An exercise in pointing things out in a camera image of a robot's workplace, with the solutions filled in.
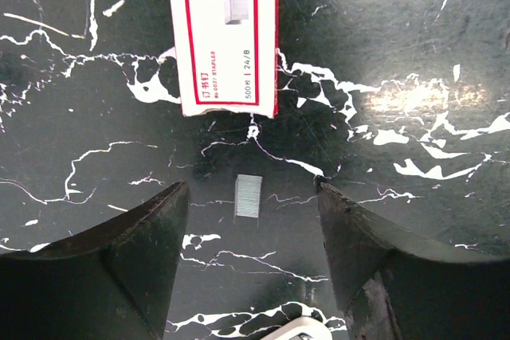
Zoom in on grey staple strip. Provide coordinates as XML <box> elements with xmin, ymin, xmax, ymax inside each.
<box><xmin>234</xmin><ymin>174</ymin><xmax>263</xmax><ymax>218</ymax></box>

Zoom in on beige white stapler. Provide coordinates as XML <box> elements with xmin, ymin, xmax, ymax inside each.
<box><xmin>261</xmin><ymin>317</ymin><xmax>332</xmax><ymax>340</ymax></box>

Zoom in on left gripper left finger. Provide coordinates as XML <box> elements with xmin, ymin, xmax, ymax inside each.
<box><xmin>1</xmin><ymin>182</ymin><xmax>189</xmax><ymax>339</ymax></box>

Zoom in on red white staple box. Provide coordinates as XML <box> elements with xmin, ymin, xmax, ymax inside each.
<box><xmin>171</xmin><ymin>0</ymin><xmax>278</xmax><ymax>118</ymax></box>

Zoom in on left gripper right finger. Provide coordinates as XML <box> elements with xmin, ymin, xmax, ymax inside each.
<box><xmin>317</xmin><ymin>182</ymin><xmax>509</xmax><ymax>339</ymax></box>

